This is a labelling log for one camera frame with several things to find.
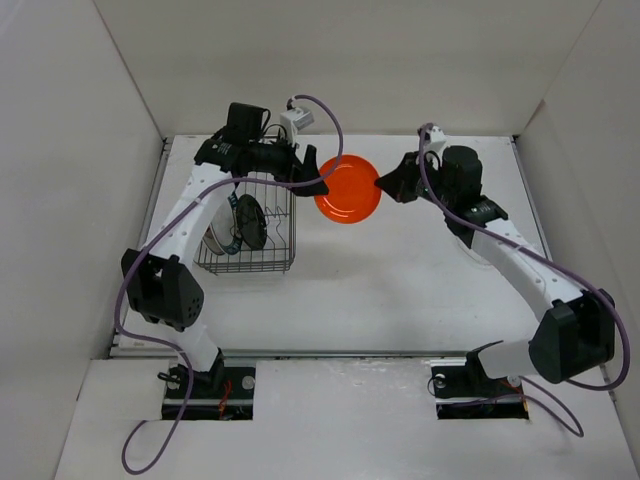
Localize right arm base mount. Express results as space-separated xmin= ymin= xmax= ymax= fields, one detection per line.
xmin=427 ymin=342 xmax=529 ymax=420

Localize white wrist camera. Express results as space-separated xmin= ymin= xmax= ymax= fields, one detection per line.
xmin=418 ymin=122 xmax=447 ymax=155
xmin=279 ymin=97 xmax=314 ymax=146

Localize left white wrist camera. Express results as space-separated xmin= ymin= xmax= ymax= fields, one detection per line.
xmin=279 ymin=97 xmax=314 ymax=146

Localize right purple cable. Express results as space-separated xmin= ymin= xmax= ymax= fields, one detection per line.
xmin=417 ymin=122 xmax=632 ymax=439

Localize grey wire dish rack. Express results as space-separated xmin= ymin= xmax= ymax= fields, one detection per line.
xmin=192 ymin=134 xmax=297 ymax=275

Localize aluminium rail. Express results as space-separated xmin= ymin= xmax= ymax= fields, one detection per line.
xmin=109 ymin=345 xmax=465 ymax=360

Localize orange plate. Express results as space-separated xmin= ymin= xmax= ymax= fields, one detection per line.
xmin=314 ymin=154 xmax=381 ymax=224

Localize black plate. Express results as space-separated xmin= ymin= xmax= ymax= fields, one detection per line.
xmin=236 ymin=194 xmax=267 ymax=250

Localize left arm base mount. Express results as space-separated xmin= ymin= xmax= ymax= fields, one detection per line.
xmin=157 ymin=365 xmax=256 ymax=421

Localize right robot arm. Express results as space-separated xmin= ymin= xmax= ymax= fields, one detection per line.
xmin=375 ymin=146 xmax=615 ymax=394

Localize purple cable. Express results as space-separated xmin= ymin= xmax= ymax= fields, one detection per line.
xmin=417 ymin=122 xmax=632 ymax=439
xmin=113 ymin=93 xmax=345 ymax=476

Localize white plate dark rim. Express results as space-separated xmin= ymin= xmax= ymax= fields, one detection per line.
xmin=225 ymin=192 xmax=243 ymax=255

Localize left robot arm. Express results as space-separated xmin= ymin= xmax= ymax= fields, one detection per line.
xmin=116 ymin=96 xmax=329 ymax=397

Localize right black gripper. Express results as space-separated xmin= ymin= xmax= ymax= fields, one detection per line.
xmin=375 ymin=150 xmax=457 ymax=209

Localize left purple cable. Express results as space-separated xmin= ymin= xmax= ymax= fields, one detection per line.
xmin=113 ymin=93 xmax=345 ymax=476

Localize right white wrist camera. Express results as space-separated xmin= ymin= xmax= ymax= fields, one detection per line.
xmin=418 ymin=122 xmax=447 ymax=155

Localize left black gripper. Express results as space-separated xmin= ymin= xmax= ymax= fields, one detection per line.
xmin=248 ymin=128 xmax=328 ymax=197

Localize white plate red characters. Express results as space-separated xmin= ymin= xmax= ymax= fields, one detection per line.
xmin=202 ymin=213 xmax=226 ymax=256

